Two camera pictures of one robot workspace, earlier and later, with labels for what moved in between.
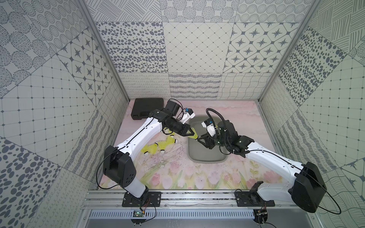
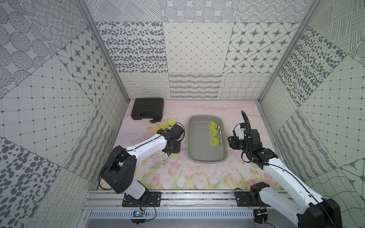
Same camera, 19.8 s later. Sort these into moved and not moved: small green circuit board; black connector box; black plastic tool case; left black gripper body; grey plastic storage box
Moved: left black gripper body
Not moved: small green circuit board; black plastic tool case; black connector box; grey plastic storage box
